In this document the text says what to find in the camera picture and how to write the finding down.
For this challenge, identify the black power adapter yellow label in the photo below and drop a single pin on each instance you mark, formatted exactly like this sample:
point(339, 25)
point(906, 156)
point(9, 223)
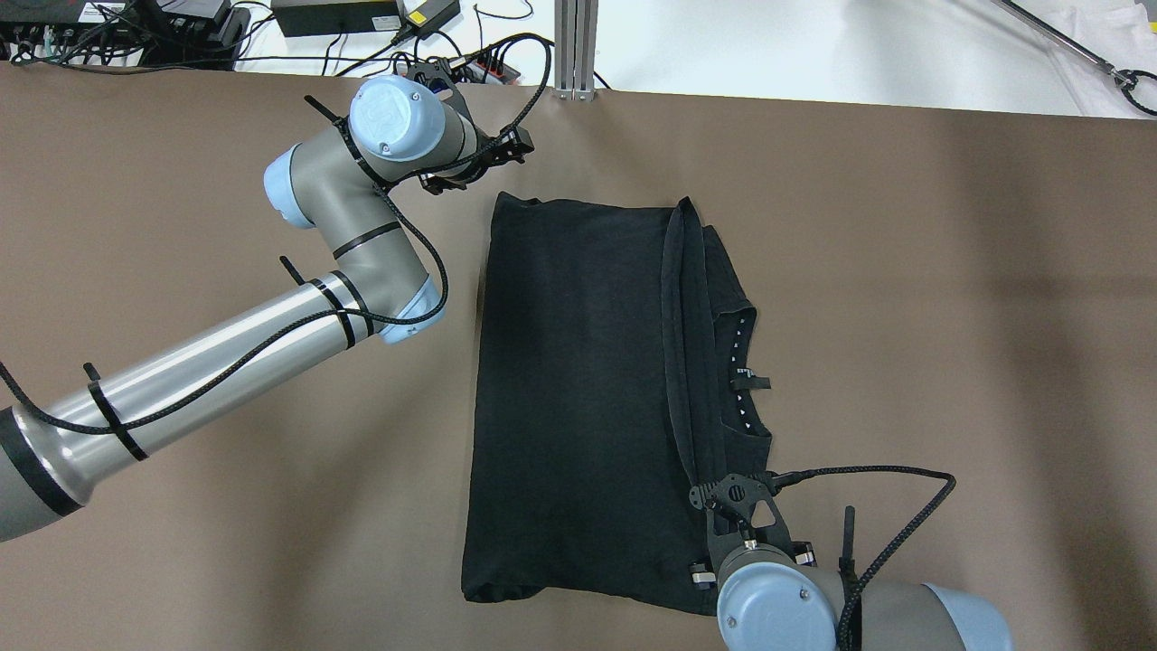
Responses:
point(419, 19)

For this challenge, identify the black power supply box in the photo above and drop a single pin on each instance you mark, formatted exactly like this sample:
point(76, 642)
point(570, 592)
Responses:
point(314, 18)

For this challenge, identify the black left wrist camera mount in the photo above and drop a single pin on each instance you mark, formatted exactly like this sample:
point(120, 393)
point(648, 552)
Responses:
point(436, 75)

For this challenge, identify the metal rod with ring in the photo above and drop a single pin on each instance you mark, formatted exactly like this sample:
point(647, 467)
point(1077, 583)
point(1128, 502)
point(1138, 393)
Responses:
point(1126, 81)

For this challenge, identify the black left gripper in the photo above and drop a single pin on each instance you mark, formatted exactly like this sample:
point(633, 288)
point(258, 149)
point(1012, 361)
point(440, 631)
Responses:
point(503, 148)

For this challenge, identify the grey orange power strip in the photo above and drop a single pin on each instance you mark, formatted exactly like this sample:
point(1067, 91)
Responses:
point(487, 70)

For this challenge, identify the black graphic t-shirt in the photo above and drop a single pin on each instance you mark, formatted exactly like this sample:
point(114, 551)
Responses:
point(613, 376)

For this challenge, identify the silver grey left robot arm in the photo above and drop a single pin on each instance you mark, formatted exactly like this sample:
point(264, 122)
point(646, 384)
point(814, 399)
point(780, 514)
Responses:
point(339, 183)

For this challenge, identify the black electronics box with cables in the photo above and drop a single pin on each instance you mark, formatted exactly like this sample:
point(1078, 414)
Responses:
point(208, 35)

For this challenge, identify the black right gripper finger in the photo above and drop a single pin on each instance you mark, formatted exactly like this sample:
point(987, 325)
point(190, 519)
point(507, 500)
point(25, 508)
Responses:
point(703, 576)

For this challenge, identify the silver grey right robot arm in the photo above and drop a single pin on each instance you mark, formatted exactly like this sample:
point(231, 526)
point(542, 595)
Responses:
point(766, 602)

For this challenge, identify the aluminium profile post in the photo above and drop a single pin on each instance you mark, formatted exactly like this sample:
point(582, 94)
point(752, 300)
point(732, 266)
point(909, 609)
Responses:
point(575, 32)

